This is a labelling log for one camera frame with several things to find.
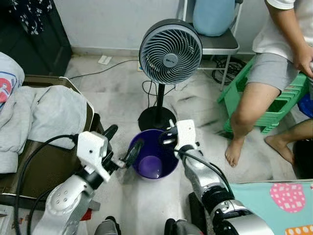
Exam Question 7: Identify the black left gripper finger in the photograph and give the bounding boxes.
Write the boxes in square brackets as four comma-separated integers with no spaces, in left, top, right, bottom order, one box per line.
[100,124,119,146]
[122,139,145,168]

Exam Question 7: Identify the purple plastic bin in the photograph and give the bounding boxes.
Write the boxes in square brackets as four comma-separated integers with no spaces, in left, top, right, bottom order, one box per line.
[128,129,180,180]

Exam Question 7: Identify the red flat object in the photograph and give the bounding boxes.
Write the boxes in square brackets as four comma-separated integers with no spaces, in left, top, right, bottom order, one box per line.
[80,209,93,221]

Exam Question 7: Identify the silver left robot leg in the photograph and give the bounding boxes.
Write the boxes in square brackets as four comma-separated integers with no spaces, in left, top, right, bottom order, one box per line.
[93,215,120,235]

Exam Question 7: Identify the silver robot leg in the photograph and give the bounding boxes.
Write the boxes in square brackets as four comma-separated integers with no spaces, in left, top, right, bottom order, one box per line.
[93,215,120,235]
[164,218,203,235]

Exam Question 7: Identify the grey clothes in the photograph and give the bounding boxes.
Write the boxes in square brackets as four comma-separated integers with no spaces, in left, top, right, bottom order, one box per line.
[0,86,89,174]

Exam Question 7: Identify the brown wooden box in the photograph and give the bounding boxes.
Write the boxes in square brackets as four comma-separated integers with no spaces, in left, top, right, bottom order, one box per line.
[0,75,101,206]

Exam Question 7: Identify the silver right robot leg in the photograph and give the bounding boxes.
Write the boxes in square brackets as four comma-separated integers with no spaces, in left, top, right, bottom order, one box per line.
[164,218,203,235]

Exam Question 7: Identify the seated person in grey shorts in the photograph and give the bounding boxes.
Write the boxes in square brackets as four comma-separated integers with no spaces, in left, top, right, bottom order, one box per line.
[225,0,313,168]

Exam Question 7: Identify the blue plastic tub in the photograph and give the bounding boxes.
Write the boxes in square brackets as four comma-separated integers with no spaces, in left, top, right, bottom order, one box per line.
[298,93,313,118]

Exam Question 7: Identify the grey folding chair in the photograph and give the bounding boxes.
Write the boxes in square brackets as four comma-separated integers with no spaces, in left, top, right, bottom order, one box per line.
[182,0,244,91]

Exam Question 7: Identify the black cabinet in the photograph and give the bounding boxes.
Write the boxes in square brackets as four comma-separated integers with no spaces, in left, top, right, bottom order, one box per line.
[0,0,73,76]

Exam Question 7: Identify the white garment with red print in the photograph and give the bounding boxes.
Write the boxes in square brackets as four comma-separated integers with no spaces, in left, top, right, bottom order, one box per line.
[0,51,25,106]

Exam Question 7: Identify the green plastic stool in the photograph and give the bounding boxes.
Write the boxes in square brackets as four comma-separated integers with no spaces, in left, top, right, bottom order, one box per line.
[218,56,313,134]

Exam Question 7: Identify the blue cushion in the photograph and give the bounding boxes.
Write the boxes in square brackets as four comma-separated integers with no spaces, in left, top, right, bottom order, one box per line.
[192,0,236,37]

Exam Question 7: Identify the dark floral cloth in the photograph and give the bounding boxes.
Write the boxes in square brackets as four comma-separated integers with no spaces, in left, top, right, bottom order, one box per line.
[7,0,52,35]

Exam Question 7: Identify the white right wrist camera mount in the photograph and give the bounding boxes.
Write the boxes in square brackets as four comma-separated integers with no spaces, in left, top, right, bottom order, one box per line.
[175,119,199,150]

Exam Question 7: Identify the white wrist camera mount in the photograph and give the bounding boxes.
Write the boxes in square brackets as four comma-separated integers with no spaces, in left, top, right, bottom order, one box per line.
[175,119,199,150]
[77,131,111,182]

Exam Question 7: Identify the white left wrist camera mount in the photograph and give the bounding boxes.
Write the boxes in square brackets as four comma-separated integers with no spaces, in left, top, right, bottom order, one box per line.
[77,131,111,182]

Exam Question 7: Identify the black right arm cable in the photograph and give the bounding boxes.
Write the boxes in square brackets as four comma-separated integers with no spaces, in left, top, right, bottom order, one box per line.
[179,149,235,196]

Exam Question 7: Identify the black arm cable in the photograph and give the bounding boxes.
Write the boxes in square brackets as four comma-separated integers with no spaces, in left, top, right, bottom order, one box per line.
[14,135,79,235]
[179,149,235,196]

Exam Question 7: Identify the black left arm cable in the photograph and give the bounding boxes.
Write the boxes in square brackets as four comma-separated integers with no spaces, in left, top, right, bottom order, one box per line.
[14,135,79,235]

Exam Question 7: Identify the grey pedestal fan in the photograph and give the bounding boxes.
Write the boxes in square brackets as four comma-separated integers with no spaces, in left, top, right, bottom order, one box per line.
[138,19,203,132]

